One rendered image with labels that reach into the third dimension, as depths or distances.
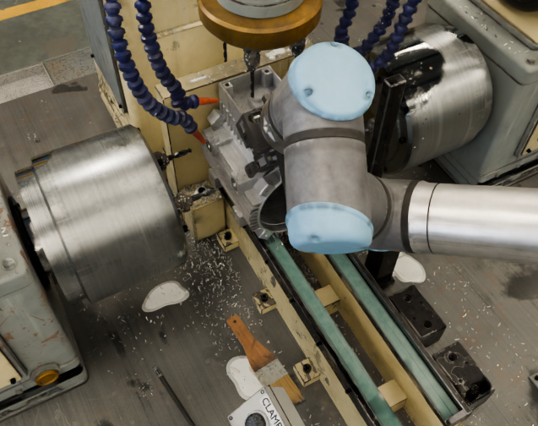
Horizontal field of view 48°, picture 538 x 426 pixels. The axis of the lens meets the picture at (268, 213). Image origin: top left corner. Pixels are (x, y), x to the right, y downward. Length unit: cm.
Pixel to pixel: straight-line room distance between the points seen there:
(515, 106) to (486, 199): 52
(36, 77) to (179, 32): 130
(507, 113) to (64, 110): 101
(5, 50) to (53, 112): 165
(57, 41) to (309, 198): 264
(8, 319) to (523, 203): 68
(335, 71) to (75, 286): 51
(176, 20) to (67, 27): 216
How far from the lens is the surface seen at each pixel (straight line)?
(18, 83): 237
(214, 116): 108
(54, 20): 332
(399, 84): 92
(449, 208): 71
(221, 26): 86
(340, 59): 66
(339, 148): 63
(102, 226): 90
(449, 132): 114
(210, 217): 121
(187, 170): 117
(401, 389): 108
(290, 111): 66
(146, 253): 93
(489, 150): 129
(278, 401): 80
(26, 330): 96
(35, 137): 153
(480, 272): 129
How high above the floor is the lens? 183
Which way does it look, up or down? 53 degrees down
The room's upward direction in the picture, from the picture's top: 2 degrees clockwise
